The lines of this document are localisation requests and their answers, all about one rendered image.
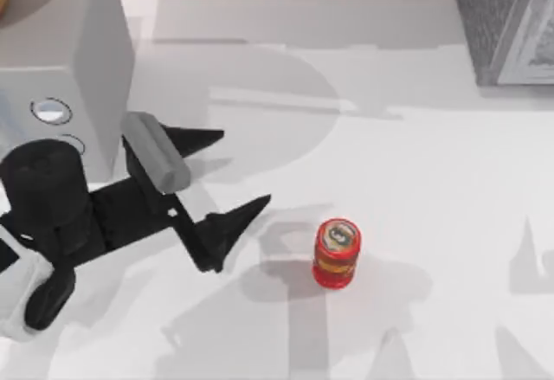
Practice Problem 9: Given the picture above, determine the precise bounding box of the pale grey rounded box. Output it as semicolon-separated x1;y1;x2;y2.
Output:
119;111;192;194

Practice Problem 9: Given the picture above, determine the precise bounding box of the pale microwave oven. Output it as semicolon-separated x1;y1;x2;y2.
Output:
0;0;136;183

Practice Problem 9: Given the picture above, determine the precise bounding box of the grey cabinet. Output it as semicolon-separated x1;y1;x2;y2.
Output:
448;0;554;87

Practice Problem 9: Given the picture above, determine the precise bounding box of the silver microwave knob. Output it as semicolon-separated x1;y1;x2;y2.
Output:
29;97;74;127
60;132;87;156

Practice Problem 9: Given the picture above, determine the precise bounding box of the red can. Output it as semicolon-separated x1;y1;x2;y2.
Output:
312;217;362;291

